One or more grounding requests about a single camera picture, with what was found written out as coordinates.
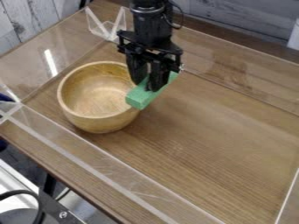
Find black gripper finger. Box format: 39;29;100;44
146;60;169;92
125;53;146;85

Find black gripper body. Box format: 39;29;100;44
116;6;182;72

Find green rectangular block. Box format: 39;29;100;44
125;72;178;110

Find brown wooden bowl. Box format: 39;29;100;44
57;61;140;133

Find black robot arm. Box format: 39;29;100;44
116;0;182;92

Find white object at right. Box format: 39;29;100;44
286;18;299;51

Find black table leg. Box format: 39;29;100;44
42;174;57;197

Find clear acrylic tray wall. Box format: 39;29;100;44
0;12;299;224

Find black metal bracket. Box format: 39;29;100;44
38;191;86;224

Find black cable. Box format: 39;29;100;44
0;190;43;224

